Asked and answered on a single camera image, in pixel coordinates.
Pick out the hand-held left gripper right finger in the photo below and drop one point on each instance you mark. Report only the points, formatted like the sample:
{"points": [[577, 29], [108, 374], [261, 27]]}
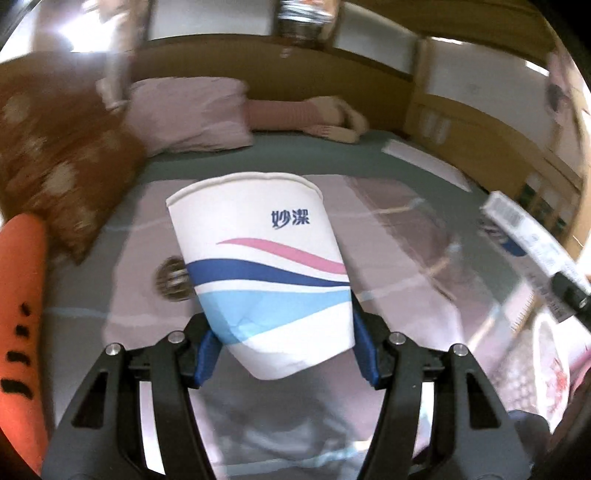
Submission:
{"points": [[367, 350]]}

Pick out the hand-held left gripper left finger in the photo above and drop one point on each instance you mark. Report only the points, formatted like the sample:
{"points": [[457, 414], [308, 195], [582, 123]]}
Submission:
{"points": [[205, 360]]}

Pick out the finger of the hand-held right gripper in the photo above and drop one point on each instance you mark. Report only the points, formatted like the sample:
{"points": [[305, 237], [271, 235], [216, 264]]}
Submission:
{"points": [[572, 293]]}

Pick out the white barcode box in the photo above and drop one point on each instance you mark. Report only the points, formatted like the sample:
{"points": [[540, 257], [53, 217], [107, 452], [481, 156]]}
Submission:
{"points": [[521, 230]]}

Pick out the white paper cup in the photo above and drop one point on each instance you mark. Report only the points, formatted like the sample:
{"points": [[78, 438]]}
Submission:
{"points": [[258, 277]]}

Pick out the white red-printed bag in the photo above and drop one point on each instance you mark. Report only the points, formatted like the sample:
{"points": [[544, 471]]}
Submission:
{"points": [[551, 369]]}

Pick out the pink soft item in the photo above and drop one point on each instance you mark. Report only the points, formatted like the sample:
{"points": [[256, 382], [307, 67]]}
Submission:
{"points": [[581, 378]]}

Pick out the pink grey checked blanket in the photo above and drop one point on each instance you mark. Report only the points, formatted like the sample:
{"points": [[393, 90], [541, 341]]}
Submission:
{"points": [[397, 258]]}

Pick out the orange carrot plush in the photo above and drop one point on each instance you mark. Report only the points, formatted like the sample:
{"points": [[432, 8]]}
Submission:
{"points": [[21, 323]]}

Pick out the white flat board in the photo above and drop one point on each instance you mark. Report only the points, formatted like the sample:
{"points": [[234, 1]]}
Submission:
{"points": [[425, 161]]}

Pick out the pink printed hanging cloth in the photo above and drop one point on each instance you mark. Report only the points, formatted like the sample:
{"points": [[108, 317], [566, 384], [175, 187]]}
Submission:
{"points": [[558, 87]]}

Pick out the pink pillow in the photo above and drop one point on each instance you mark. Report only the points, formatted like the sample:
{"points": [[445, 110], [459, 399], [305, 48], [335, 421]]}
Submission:
{"points": [[189, 115]]}

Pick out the striped plush toy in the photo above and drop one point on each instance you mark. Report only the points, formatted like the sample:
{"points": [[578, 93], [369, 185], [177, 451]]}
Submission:
{"points": [[286, 113]]}

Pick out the red floral pillow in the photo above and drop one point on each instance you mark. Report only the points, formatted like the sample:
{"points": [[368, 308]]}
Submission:
{"points": [[60, 152]]}

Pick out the light grey hanging cloth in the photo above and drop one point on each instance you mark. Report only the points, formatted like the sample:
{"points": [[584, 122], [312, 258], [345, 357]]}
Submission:
{"points": [[120, 50]]}

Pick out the stack of folded clothes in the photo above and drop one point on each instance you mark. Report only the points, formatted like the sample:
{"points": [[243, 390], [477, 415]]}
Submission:
{"points": [[304, 18]]}

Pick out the wooden bunk bed frame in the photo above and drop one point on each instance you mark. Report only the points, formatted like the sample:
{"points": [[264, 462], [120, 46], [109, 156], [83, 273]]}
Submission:
{"points": [[485, 134]]}

